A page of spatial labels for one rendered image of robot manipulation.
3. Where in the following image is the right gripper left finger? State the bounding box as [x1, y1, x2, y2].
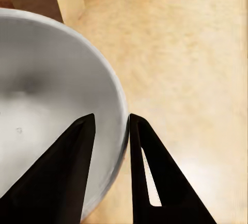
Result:
[0, 113, 96, 224]

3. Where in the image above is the coffee cup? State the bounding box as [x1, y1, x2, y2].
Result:
[0, 8, 130, 221]

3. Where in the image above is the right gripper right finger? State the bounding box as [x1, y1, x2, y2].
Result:
[130, 114, 216, 224]

